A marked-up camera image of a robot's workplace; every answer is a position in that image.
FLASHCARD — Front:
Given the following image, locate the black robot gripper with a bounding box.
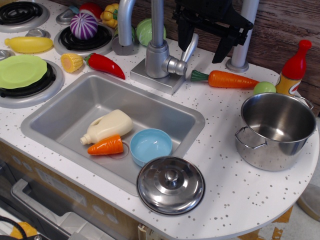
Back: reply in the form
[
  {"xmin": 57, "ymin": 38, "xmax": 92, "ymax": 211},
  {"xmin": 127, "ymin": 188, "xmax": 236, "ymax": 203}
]
[{"xmin": 172, "ymin": 0, "xmax": 254, "ymax": 64}]

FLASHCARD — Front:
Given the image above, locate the stainless steel pot lid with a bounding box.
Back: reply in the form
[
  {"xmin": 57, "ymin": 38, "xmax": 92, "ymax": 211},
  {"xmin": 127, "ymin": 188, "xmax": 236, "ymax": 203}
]
[{"xmin": 136, "ymin": 156, "xmax": 205, "ymax": 216}]

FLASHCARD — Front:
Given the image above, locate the long orange toy carrot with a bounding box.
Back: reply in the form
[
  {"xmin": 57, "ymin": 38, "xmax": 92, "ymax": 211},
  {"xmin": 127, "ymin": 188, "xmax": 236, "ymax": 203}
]
[{"xmin": 190, "ymin": 70, "xmax": 259, "ymax": 89}]

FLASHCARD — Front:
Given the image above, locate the silver toy faucet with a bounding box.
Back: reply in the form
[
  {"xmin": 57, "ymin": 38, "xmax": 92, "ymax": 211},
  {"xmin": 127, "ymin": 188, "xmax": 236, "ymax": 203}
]
[{"xmin": 130, "ymin": 0, "xmax": 199, "ymax": 95}]

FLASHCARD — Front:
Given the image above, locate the green toy cabbage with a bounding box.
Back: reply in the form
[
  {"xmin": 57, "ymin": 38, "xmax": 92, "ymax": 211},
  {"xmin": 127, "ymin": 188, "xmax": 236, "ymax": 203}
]
[{"xmin": 136, "ymin": 18, "xmax": 152, "ymax": 47}]

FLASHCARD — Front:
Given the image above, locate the green toy ball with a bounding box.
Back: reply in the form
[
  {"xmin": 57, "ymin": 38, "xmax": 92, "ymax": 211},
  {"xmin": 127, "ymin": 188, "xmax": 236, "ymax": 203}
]
[{"xmin": 253, "ymin": 81, "xmax": 277, "ymax": 95}]

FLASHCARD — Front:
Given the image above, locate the red yellow sauce bottle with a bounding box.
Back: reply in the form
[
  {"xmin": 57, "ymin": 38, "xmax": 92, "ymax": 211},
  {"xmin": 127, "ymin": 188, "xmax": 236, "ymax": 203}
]
[{"xmin": 275, "ymin": 39, "xmax": 312, "ymax": 96}]

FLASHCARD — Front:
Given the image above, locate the yellow toy bell pepper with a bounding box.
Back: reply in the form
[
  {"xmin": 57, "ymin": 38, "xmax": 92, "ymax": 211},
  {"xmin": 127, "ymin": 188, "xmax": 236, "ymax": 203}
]
[{"xmin": 100, "ymin": 3, "xmax": 119, "ymax": 29}]

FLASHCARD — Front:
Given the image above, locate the red toy chili pepper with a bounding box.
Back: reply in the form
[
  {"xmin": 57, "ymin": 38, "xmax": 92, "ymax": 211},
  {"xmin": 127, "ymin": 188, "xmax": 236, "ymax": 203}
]
[{"xmin": 84, "ymin": 53, "xmax": 126, "ymax": 80}]

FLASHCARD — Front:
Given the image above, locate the red toy vegetable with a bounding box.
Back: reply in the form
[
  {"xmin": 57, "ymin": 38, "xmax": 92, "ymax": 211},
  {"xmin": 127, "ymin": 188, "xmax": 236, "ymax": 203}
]
[{"xmin": 79, "ymin": 2, "xmax": 103, "ymax": 22}]

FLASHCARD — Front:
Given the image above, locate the cream plastic toy bottle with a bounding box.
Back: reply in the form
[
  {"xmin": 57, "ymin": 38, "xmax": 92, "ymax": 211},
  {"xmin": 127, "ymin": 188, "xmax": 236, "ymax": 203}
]
[{"xmin": 80, "ymin": 109, "xmax": 133, "ymax": 145}]

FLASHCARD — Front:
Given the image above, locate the light blue plastic bowl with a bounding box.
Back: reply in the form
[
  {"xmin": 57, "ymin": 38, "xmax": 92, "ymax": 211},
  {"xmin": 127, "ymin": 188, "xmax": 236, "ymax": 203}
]
[{"xmin": 129, "ymin": 128, "xmax": 173, "ymax": 167}]

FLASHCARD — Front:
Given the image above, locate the purple striped toy onion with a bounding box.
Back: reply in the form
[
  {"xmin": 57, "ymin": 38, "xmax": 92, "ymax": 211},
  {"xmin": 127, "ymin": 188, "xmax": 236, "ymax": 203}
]
[{"xmin": 70, "ymin": 12, "xmax": 98, "ymax": 40}]

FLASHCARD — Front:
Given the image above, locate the yellow toy corn piece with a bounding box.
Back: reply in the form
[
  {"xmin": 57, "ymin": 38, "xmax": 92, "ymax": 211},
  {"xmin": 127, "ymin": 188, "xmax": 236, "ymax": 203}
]
[{"xmin": 60, "ymin": 53, "xmax": 84, "ymax": 73}]

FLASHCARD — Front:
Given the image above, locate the short orange toy carrot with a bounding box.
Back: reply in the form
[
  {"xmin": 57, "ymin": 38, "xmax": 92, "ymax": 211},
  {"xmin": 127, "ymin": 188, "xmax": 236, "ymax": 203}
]
[{"xmin": 87, "ymin": 134, "xmax": 124, "ymax": 155}]

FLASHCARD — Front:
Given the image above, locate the back right stove burner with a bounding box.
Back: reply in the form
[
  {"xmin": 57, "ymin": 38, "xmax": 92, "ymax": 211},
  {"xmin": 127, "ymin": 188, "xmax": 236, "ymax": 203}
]
[{"xmin": 53, "ymin": 24, "xmax": 114, "ymax": 57}]

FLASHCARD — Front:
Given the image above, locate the stove burner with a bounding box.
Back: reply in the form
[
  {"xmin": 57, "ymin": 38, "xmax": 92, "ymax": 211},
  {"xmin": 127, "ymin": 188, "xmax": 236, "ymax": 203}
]
[
  {"xmin": 0, "ymin": 58, "xmax": 65, "ymax": 109},
  {"xmin": 53, "ymin": 24, "xmax": 114, "ymax": 57},
  {"xmin": 0, "ymin": 1, "xmax": 50, "ymax": 33}
]

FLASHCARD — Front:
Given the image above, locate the grey stove knob upper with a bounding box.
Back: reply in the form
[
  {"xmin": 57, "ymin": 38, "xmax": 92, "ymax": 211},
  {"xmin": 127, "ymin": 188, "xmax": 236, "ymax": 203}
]
[{"xmin": 55, "ymin": 8, "xmax": 76, "ymax": 26}]

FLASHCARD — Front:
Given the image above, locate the grey stove knob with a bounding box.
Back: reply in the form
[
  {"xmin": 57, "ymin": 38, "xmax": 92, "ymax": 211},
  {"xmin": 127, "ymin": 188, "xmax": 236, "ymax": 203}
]
[
  {"xmin": 25, "ymin": 28, "xmax": 51, "ymax": 39},
  {"xmin": 55, "ymin": 8, "xmax": 76, "ymax": 26},
  {"xmin": 0, "ymin": 49, "xmax": 15, "ymax": 61}
]

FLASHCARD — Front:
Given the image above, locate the grey toy sink basin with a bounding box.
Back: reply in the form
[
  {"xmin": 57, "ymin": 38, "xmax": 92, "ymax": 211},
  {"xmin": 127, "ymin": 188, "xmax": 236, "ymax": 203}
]
[{"xmin": 21, "ymin": 71, "xmax": 205, "ymax": 195}]

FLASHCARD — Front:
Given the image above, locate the front left stove burner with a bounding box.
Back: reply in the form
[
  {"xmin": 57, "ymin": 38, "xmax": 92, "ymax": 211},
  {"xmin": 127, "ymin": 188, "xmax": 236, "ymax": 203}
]
[{"xmin": 0, "ymin": 58, "xmax": 65, "ymax": 109}]

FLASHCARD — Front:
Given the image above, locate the yellow toy banana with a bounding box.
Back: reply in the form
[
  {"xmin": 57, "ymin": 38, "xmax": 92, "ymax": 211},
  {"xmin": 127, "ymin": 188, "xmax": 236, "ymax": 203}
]
[{"xmin": 4, "ymin": 36, "xmax": 54, "ymax": 54}]

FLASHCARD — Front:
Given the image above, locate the back left stove burner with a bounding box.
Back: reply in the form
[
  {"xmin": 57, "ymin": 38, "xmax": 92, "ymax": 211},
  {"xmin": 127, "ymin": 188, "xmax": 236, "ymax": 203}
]
[{"xmin": 0, "ymin": 1, "xmax": 50, "ymax": 33}]

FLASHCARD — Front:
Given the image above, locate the light green plastic plate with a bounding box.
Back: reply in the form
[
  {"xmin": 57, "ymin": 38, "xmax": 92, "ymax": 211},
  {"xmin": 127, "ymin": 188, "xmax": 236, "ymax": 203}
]
[{"xmin": 0, "ymin": 55, "xmax": 48, "ymax": 89}]

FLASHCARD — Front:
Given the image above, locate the round metal stand base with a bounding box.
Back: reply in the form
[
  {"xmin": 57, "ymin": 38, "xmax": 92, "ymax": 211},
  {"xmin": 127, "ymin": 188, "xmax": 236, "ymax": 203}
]
[{"xmin": 297, "ymin": 183, "xmax": 320, "ymax": 222}]

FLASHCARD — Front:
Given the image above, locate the grey stove knob left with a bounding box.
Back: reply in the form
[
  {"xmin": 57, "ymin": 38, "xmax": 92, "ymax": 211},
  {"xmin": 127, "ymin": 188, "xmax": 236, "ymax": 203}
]
[{"xmin": 0, "ymin": 49, "xmax": 15, "ymax": 61}]

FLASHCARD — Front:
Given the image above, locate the grey right support post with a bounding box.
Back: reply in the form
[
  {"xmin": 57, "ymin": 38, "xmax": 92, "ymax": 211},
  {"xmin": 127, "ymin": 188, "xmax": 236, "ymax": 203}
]
[{"xmin": 225, "ymin": 0, "xmax": 260, "ymax": 73}]

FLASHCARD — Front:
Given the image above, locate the grey support post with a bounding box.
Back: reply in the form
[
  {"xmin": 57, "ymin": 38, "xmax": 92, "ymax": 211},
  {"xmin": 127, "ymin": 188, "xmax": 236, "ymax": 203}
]
[
  {"xmin": 112, "ymin": 0, "xmax": 136, "ymax": 56},
  {"xmin": 225, "ymin": 0, "xmax": 260, "ymax": 73}
]

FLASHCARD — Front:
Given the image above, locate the grey left support post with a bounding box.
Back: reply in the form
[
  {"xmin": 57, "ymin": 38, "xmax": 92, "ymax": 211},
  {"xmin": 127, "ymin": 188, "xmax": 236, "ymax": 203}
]
[{"xmin": 112, "ymin": 0, "xmax": 136, "ymax": 56}]

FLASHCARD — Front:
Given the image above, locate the silver oven door handle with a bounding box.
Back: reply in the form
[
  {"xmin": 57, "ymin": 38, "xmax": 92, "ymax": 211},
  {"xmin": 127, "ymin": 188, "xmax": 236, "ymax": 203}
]
[{"xmin": 10, "ymin": 179, "xmax": 71, "ymax": 240}]

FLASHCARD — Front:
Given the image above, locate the black cable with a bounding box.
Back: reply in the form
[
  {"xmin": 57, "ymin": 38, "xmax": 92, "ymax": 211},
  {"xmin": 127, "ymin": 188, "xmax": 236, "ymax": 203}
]
[{"xmin": 0, "ymin": 215, "xmax": 29, "ymax": 240}]

